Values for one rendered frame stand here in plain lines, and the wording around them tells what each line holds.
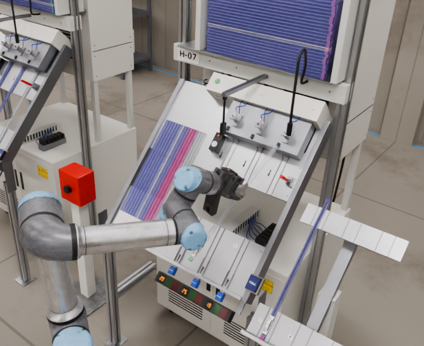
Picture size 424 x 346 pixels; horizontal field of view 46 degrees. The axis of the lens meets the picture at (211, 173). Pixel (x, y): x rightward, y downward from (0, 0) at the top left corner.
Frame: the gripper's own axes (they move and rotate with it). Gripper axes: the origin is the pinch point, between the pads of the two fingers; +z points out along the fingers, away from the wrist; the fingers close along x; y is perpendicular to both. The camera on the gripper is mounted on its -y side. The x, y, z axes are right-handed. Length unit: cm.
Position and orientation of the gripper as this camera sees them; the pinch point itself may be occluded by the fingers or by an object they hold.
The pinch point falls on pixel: (240, 193)
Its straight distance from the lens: 174.1
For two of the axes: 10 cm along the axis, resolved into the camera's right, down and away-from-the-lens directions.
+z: 5.5, 1.1, 8.3
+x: -6.8, -5.1, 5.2
